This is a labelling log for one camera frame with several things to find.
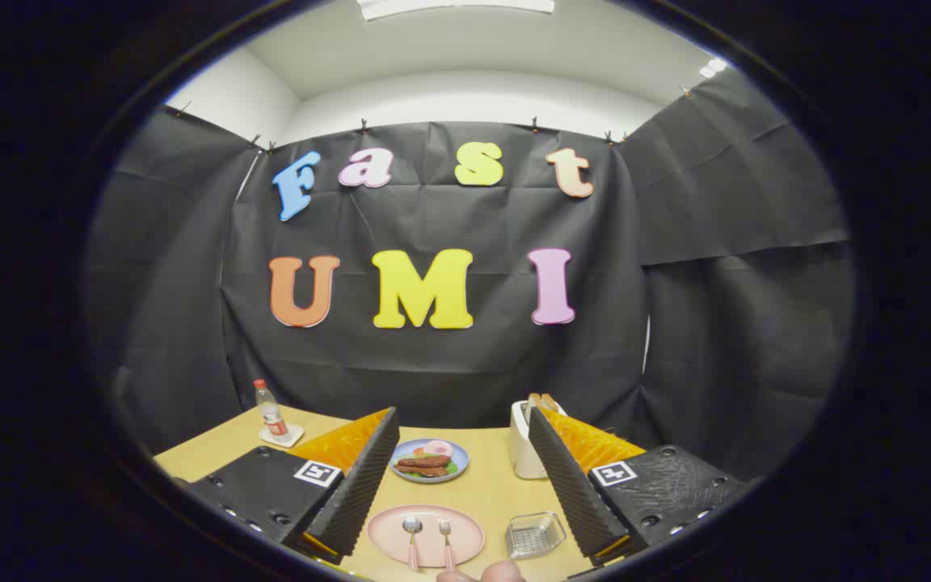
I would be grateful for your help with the white toaster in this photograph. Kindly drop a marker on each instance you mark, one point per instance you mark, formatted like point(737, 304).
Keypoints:
point(522, 453)

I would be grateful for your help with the pink plate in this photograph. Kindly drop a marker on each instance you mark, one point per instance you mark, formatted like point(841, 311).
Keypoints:
point(389, 533)

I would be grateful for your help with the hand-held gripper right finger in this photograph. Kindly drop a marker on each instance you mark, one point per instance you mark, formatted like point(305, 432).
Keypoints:
point(570, 493)

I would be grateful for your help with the white square coaster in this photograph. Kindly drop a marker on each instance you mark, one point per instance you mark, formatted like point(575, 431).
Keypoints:
point(293, 440)

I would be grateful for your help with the small ceiling light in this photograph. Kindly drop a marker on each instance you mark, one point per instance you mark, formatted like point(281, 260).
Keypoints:
point(712, 67)

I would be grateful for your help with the long ceiling light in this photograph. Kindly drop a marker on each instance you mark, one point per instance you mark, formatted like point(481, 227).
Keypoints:
point(453, 6)

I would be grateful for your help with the clear bottle red label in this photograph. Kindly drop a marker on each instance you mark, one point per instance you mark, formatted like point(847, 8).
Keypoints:
point(271, 412)

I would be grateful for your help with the pink ham slice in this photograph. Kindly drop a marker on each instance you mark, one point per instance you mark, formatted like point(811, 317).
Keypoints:
point(438, 449)

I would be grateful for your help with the metal drain basket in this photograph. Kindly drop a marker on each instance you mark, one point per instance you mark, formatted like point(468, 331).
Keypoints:
point(534, 535)

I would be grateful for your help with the brown sausage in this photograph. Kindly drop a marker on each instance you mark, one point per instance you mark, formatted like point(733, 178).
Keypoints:
point(421, 471)
point(425, 461)

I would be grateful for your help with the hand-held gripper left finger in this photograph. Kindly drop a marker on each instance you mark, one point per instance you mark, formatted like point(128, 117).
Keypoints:
point(360, 493)

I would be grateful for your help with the blue plate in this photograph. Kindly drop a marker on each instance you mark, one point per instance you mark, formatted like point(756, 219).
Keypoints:
point(459, 461)

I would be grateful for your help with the black backdrop cloth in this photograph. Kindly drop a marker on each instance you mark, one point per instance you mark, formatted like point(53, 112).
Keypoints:
point(433, 372)

